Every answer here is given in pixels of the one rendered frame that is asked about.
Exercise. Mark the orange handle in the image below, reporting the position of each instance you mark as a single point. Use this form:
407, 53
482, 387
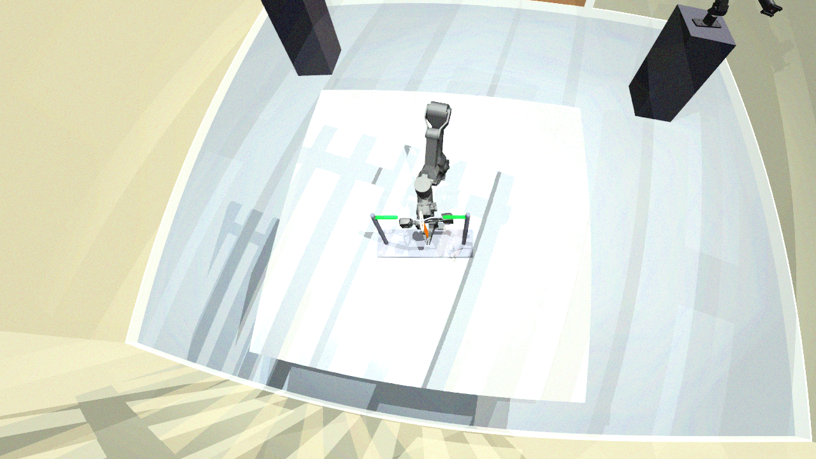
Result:
422, 225

